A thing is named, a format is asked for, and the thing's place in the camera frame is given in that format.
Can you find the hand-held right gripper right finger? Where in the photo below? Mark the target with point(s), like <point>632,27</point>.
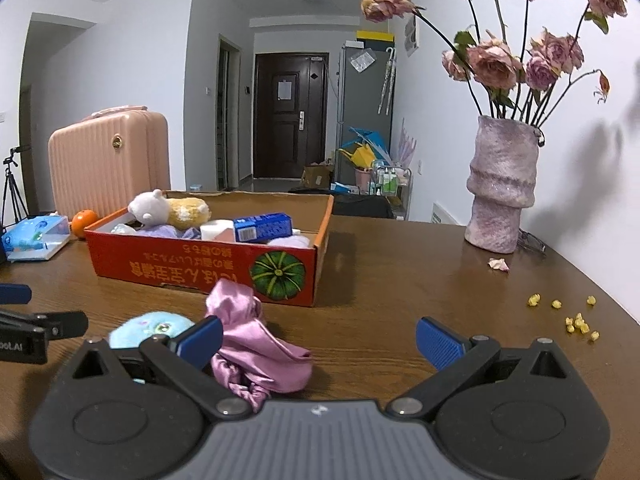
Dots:
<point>440,345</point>

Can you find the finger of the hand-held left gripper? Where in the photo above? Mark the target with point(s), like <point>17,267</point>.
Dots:
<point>15,294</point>
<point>65,324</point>

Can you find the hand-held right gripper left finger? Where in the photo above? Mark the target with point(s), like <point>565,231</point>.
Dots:
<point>200,342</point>

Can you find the pink satin bonnet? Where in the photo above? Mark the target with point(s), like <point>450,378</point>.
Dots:
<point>255,345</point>

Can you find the light blue plush toy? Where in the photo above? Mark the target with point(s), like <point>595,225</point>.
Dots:
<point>145,327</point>

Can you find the red cardboard box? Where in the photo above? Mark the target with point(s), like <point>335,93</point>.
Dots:
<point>200,270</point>

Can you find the clear plastic bag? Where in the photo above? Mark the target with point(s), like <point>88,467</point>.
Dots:
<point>362,60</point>
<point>122,229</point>

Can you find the white round sponge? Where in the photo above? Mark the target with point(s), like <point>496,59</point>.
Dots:
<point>211,230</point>

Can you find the blue tissue pack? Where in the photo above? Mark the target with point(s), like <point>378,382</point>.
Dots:
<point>262,227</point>

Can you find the lavender towel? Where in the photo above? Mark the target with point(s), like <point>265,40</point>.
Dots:
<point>290,242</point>

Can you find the white and yellow plush bear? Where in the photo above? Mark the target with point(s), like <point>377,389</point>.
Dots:
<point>170,210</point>

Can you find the blue tissue box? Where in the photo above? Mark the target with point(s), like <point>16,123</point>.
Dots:
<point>35,237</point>

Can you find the orange fruit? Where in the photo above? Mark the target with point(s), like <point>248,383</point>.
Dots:
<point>84,222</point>

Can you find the fallen rose petal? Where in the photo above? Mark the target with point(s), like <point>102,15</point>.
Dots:
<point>498,264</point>

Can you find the black eyeglasses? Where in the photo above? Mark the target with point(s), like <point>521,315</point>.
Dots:
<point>532,242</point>

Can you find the scattered yellow crumbs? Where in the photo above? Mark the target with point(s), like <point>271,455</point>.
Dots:
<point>580,322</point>

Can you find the black bag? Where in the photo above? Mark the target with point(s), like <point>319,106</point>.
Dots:
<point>360,205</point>

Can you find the pink ribbed suitcase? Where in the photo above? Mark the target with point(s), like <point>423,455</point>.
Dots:
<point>107,160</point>

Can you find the white trolley with bottles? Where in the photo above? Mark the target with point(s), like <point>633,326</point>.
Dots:
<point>392,180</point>

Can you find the purple textured vase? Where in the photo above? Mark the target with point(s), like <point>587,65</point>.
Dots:
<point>502,185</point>

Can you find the pink bucket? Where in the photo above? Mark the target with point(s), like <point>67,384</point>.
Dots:
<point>363,180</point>

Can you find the brown cardboard box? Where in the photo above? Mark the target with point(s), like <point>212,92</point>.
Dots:
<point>317,176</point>

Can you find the blue and yellow bags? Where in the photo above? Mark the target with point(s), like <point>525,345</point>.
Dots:
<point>365,152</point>

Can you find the dark brown entrance door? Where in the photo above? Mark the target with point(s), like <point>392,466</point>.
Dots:
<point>290,125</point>

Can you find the grey refrigerator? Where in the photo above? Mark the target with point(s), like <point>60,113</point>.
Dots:
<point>360,105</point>

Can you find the white hanging umbrella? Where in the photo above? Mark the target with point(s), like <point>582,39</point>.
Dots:
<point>387,80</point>

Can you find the dried pink rose bouquet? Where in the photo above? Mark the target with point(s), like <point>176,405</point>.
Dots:
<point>492,62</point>

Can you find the yellow and black box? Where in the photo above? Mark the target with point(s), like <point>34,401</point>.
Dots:
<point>375,36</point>

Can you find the black camera tripod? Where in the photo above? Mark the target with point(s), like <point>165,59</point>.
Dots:
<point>11,190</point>

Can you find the purple wall decoration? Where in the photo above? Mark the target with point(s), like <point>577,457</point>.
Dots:
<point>407,145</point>

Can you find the wall poster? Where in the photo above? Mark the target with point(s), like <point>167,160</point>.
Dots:
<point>411,35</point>

